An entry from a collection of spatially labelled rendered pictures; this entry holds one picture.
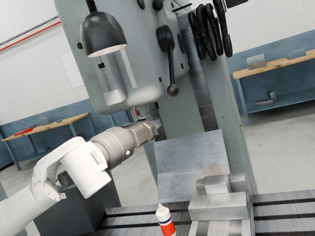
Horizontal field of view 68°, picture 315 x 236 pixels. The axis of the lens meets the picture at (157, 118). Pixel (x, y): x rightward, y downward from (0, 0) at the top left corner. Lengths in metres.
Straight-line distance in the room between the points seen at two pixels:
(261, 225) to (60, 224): 0.68
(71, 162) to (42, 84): 6.17
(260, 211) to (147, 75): 0.51
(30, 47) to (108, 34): 6.33
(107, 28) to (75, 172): 0.28
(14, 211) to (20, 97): 6.77
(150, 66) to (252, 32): 4.32
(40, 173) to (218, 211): 0.43
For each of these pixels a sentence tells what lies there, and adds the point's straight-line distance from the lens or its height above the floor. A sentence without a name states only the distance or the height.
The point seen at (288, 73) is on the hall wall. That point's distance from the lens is 4.93.
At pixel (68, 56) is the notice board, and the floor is 2.27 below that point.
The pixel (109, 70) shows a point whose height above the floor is 1.41.
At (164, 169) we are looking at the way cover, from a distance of 1.08.
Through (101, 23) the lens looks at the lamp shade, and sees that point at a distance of 0.39.
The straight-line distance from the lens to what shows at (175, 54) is 0.72.
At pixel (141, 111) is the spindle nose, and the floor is 1.29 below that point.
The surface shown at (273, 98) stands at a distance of 4.49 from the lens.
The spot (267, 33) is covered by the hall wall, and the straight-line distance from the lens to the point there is 4.84.
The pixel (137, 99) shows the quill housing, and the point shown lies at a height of 1.33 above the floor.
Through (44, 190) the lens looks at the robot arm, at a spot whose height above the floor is 1.23.
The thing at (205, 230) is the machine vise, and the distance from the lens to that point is 0.65.
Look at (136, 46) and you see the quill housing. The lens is 0.55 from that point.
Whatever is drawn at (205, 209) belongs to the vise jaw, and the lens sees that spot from 0.65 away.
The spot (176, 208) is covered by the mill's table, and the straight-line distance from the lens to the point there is 0.88.
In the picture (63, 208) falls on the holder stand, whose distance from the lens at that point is 0.94.
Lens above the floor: 1.39
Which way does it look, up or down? 12 degrees down
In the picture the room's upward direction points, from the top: 18 degrees counter-clockwise
